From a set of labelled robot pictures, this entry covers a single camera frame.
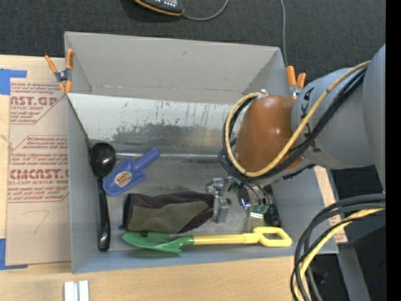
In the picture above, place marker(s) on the black plastic ladle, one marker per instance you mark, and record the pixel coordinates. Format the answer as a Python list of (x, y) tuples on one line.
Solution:
[(101, 160)]

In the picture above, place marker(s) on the grey metal bin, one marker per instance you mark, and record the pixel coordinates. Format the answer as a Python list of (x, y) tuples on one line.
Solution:
[(175, 74)]

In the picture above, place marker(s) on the blue toy trowel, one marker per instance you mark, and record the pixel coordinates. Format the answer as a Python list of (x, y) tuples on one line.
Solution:
[(125, 177)]

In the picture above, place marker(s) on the olive and maroon cloth pouch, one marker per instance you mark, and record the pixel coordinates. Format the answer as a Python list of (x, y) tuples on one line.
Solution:
[(163, 213)]

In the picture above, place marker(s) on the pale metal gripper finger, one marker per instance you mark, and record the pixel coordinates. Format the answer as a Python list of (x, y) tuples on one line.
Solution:
[(254, 222), (221, 210)]

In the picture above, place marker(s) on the brown cardboard board red print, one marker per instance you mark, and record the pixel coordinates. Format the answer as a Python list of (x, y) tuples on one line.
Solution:
[(37, 218)]

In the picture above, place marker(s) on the green and yellow toy shovel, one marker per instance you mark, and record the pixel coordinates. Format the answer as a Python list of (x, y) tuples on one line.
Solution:
[(219, 239)]

